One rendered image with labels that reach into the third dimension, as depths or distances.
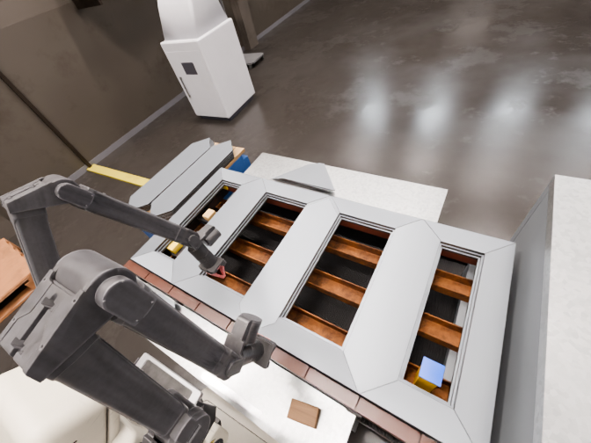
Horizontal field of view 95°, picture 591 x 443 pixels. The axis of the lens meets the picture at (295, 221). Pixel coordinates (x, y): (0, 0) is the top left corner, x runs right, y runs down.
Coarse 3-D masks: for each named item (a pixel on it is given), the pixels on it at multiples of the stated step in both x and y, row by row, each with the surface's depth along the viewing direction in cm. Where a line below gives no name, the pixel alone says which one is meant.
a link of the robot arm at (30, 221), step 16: (48, 176) 64; (16, 192) 59; (32, 192) 57; (48, 192) 59; (16, 208) 56; (32, 208) 58; (16, 224) 58; (32, 224) 59; (48, 224) 62; (32, 240) 60; (48, 240) 62; (32, 256) 61; (48, 256) 63; (32, 272) 62
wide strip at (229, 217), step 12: (240, 192) 154; (252, 192) 152; (264, 192) 150; (228, 204) 150; (240, 204) 148; (252, 204) 146; (216, 216) 146; (228, 216) 144; (240, 216) 142; (216, 228) 140; (228, 228) 138; (216, 240) 135; (180, 264) 130; (192, 264) 128; (180, 276) 125; (192, 276) 124
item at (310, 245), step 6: (288, 234) 128; (294, 234) 127; (300, 234) 127; (282, 240) 126; (288, 240) 126; (294, 240) 125; (300, 240) 124; (306, 240) 124; (312, 240) 123; (318, 240) 122; (294, 246) 123; (300, 246) 122; (306, 246) 122; (312, 246) 121; (318, 246) 120; (312, 252) 119
